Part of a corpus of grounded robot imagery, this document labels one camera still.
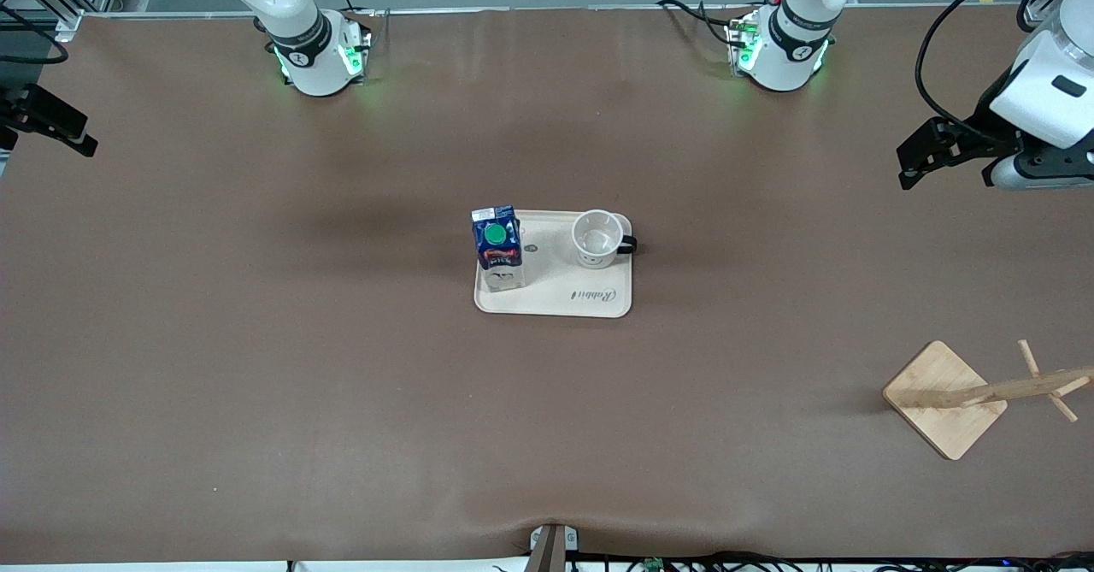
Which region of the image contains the white smiley cup black handle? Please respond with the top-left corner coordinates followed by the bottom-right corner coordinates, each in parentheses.
top-left (571, 209), bottom-right (639, 269)

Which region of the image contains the blue milk carton green cap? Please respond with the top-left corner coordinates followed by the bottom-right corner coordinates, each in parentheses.
top-left (471, 205), bottom-right (526, 292)

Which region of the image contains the wooden cup hanging rack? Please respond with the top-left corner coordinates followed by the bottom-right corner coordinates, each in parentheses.
top-left (882, 339), bottom-right (1094, 461)

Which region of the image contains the brown table mat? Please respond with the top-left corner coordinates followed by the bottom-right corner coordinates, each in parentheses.
top-left (0, 6), bottom-right (1094, 566)

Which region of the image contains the cream plastic serving tray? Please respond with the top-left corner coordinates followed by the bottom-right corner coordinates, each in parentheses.
top-left (473, 209), bottom-right (633, 319)

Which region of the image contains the black left base cable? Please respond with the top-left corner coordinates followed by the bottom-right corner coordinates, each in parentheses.
top-left (656, 0), bottom-right (746, 53)

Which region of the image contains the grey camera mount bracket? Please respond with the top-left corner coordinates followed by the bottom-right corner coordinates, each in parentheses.
top-left (529, 524), bottom-right (579, 572)

